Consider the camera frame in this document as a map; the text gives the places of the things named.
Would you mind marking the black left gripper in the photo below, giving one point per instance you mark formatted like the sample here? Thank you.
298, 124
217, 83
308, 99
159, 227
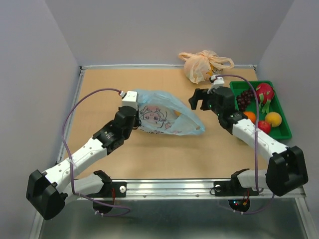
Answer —
137, 121

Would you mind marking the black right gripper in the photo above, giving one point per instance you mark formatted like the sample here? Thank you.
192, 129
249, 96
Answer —
200, 94

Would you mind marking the blue printed plastic bag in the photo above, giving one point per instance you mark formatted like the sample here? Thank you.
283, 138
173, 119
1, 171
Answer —
156, 112

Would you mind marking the dark red grape bunch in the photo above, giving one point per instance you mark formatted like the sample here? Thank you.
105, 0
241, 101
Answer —
244, 99

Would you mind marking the orange round fruit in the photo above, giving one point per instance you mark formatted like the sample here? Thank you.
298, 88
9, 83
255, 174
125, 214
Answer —
251, 116

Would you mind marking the red green dragon fruit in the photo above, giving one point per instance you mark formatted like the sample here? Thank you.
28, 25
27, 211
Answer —
265, 94

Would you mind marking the red round fruit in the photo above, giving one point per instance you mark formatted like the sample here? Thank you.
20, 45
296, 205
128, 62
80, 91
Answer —
264, 126

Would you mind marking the yellow round fruit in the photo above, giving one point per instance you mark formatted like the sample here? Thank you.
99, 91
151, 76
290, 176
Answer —
274, 119

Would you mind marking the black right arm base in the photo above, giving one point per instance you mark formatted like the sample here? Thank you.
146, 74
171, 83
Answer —
240, 197

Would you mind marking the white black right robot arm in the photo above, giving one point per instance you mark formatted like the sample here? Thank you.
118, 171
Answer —
286, 169

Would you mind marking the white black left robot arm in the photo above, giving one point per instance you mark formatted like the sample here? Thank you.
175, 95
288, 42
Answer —
49, 191

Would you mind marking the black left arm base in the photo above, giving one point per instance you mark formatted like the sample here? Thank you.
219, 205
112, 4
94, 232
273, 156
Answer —
117, 189

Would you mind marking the orange knotted plastic bag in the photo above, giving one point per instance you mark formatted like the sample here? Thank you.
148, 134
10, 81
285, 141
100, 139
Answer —
199, 67

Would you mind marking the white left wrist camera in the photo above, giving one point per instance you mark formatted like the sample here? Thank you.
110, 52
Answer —
130, 98

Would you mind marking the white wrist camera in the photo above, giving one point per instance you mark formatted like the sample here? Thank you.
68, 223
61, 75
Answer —
216, 82
130, 98

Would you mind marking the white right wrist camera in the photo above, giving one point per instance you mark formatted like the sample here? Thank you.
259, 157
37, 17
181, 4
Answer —
216, 82

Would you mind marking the aluminium frame rail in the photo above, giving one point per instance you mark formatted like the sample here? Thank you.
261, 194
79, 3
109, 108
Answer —
169, 177

